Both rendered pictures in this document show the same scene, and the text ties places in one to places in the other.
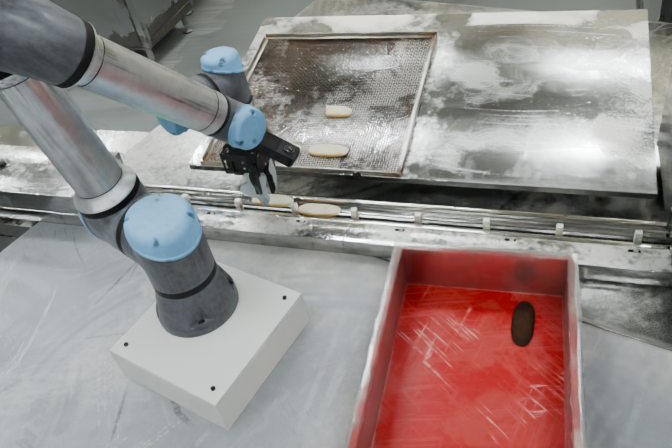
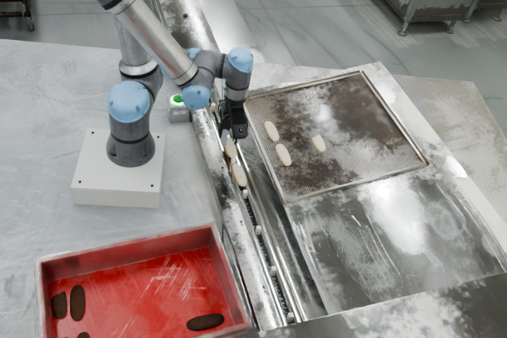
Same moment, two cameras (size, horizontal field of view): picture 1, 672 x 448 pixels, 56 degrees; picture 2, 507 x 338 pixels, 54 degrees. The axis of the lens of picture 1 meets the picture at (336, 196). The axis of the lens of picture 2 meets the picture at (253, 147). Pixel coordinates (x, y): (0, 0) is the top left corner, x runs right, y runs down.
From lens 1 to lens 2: 0.78 m
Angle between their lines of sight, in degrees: 30
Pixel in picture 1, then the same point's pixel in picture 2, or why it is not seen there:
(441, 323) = (185, 276)
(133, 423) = (62, 162)
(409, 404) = (121, 281)
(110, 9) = not seen: outside the picture
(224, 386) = (83, 185)
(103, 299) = not seen: hidden behind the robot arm
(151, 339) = (99, 141)
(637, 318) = not seen: outside the picture
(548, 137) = (368, 278)
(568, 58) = (461, 260)
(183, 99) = (161, 56)
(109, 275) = not seen: hidden behind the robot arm
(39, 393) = (66, 117)
